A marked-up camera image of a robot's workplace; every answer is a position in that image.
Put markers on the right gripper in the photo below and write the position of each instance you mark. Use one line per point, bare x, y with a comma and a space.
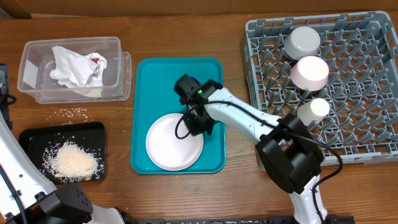
195, 126

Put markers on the large pink plate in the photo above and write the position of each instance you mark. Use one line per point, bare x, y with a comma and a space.
166, 146

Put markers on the white napkin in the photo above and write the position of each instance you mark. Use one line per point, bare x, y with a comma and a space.
79, 71

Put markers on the rice pile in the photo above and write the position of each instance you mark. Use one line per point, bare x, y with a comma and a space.
69, 162

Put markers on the grey bowl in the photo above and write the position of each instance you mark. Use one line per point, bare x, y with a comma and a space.
301, 42

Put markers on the small pink bowl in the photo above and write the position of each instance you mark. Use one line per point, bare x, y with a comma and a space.
310, 73

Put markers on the white paper cup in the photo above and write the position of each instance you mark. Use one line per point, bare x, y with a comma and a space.
315, 110

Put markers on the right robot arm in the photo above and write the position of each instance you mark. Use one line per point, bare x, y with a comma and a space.
285, 148

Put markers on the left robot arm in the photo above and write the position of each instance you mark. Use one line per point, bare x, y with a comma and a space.
27, 196

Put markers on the grey dishwasher rack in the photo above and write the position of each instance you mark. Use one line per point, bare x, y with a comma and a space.
360, 49

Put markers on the teal serving tray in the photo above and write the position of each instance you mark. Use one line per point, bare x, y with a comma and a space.
154, 97

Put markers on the spilled rice grains on table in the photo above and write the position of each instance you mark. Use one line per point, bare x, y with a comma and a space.
66, 116

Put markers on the clear plastic storage bin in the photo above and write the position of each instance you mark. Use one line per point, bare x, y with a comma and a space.
38, 61

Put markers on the black plastic tray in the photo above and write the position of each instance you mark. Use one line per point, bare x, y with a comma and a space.
42, 144

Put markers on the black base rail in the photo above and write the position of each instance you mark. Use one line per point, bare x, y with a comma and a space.
332, 219

